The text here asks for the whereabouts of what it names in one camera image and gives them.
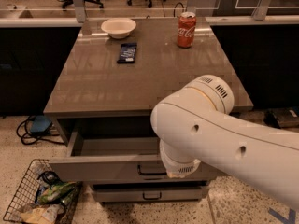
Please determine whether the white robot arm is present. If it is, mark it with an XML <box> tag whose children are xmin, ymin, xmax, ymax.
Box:
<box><xmin>150</xmin><ymin>75</ymin><xmax>299</xmax><ymax>210</ymax></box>

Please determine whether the dark blue chocolate bar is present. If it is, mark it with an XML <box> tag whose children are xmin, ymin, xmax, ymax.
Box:
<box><xmin>117</xmin><ymin>42</ymin><xmax>137</xmax><ymax>63</ymax></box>

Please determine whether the green snack bag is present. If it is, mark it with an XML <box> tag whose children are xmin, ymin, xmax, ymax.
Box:
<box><xmin>37</xmin><ymin>182</ymin><xmax>77</xmax><ymax>204</ymax></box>

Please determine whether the black floor cable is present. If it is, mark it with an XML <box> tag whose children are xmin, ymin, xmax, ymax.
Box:
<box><xmin>16</xmin><ymin>115</ymin><xmax>64</xmax><ymax>146</ymax></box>

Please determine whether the grey top drawer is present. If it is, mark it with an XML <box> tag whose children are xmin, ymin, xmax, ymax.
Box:
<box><xmin>48</xmin><ymin>131</ymin><xmax>227</xmax><ymax>185</ymax></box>

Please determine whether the white paper bowl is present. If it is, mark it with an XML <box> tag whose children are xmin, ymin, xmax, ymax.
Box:
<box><xmin>101</xmin><ymin>18</ymin><xmax>136</xmax><ymax>39</ymax></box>

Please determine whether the grey drawer cabinet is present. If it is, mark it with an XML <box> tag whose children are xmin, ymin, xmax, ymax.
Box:
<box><xmin>42</xmin><ymin>16</ymin><xmax>254</xmax><ymax>203</ymax></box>

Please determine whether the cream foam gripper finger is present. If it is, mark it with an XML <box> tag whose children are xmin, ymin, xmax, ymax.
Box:
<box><xmin>167</xmin><ymin>172</ymin><xmax>186</xmax><ymax>178</ymax></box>

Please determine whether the black coiled cable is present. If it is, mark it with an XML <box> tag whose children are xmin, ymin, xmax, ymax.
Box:
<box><xmin>36</xmin><ymin>170</ymin><xmax>62</xmax><ymax>187</ymax></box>

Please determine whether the grey bottom drawer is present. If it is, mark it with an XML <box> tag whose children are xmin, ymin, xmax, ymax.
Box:
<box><xmin>92</xmin><ymin>181</ymin><xmax>209</xmax><ymax>203</ymax></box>

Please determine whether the blue foot pedal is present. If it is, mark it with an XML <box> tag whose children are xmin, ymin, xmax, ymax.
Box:
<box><xmin>30</xmin><ymin>116</ymin><xmax>52</xmax><ymax>134</ymax></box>

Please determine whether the yellow snack bag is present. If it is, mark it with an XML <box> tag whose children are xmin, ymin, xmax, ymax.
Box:
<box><xmin>20</xmin><ymin>204</ymin><xmax>64</xmax><ymax>224</ymax></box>

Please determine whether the black wire basket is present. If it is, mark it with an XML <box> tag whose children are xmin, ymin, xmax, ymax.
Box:
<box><xmin>3</xmin><ymin>159</ymin><xmax>81</xmax><ymax>224</ymax></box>

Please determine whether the grey drawer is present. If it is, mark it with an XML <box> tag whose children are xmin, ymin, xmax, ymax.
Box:
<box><xmin>48</xmin><ymin>131</ymin><xmax>227</xmax><ymax>185</ymax></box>
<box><xmin>92</xmin><ymin>181</ymin><xmax>209</xmax><ymax>203</ymax></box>

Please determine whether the red coca-cola can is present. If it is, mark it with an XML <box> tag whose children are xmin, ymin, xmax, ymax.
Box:
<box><xmin>177</xmin><ymin>12</ymin><xmax>196</xmax><ymax>48</ymax></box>

